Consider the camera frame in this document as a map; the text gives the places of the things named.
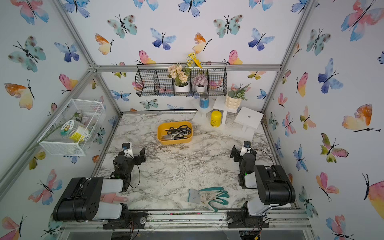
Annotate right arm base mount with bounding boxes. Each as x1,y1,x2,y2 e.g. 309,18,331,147
226,211,270,229

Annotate cream-handled kitchen scissors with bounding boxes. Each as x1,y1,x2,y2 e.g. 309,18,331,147
160,133,188,141

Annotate black wire wall basket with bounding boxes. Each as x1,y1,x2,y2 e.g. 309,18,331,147
133,62,228,97

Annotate white stepped display stand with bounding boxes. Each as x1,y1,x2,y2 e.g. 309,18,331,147
192,97,264,142

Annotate yellow plastic bottle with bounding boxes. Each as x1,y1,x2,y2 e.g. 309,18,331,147
211,111,222,128

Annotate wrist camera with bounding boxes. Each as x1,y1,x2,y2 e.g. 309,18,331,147
122,142,134,159
241,141,251,156

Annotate pink dustpan brush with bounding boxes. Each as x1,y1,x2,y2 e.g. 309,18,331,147
100,193,129,204

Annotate blue tin can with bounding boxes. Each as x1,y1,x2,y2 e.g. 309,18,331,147
199,93,210,109

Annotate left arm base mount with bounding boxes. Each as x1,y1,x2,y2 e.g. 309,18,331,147
103,205,148,230

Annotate purple flowers in white pot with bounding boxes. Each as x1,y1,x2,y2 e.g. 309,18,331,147
193,74,209,93

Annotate cream pot with green plant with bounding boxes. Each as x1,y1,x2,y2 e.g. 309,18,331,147
225,84,251,109

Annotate long black-handled scissors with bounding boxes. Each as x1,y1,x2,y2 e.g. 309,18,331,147
165,125,192,136

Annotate round green-lidded jar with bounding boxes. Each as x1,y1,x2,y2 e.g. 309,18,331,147
60,120,90,143

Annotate clear acrylic wall box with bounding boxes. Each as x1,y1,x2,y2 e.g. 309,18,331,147
38,99,106,157

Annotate teal grey gardening glove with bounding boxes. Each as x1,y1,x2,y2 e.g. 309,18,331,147
187,187,230,212

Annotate aluminium front rail frame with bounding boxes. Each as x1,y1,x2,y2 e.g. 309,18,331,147
58,208,316,240

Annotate beige flowers in white pot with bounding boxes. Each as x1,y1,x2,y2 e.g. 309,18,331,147
168,64,191,93

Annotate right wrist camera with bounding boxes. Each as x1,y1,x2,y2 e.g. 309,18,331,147
241,141,251,156

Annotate yellow artificial flower stem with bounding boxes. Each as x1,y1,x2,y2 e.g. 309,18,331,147
186,53,202,69

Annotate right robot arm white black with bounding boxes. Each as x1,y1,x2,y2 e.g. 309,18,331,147
230,142,296,217

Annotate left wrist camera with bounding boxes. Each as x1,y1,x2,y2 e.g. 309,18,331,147
122,142,134,159

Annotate yellow plastic storage box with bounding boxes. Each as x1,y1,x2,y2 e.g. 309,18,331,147
157,121,194,145

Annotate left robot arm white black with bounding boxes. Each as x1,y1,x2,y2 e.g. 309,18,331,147
52,147,146,222

